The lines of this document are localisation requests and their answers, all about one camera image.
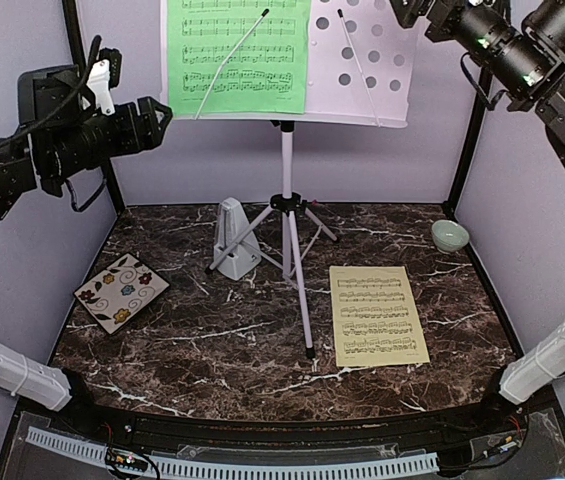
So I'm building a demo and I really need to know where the white perforated music stand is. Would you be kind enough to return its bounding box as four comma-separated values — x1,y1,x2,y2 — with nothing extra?
158,0,421,361

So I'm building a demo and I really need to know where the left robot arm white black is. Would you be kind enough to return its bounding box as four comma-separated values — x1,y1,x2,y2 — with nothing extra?
0,60,173,436

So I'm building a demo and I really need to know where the right black frame post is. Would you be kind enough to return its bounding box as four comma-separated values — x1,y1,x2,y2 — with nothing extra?
442,68,493,220

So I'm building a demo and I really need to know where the left black frame post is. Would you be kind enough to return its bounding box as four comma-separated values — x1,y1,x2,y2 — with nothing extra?
61,0,126,216

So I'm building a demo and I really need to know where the floral square ceramic plate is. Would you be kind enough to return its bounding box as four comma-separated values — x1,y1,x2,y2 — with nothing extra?
74,253,170,335

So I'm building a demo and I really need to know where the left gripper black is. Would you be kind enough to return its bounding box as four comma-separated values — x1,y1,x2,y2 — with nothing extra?
42,93,172,182

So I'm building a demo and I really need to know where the white metronome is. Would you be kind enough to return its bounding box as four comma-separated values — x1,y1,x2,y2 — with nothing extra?
213,197,262,281

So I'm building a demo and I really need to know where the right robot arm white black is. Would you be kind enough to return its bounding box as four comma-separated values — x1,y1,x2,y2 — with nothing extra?
391,1,565,434

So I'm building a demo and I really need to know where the white slotted cable duct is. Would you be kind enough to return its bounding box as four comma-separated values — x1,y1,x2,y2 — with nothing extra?
25,425,439,479

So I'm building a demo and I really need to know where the green sheet music page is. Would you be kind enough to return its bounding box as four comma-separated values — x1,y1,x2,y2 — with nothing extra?
164,0,311,118

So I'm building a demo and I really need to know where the black frame post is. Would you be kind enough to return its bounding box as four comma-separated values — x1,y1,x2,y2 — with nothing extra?
61,0,126,216
442,68,493,220

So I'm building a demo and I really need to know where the pale green ceramic bowl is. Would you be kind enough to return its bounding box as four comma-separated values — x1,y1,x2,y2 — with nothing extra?
431,220,470,254

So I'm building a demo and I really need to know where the yellow sheet music page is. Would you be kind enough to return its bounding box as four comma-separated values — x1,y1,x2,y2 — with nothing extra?
329,266,430,368

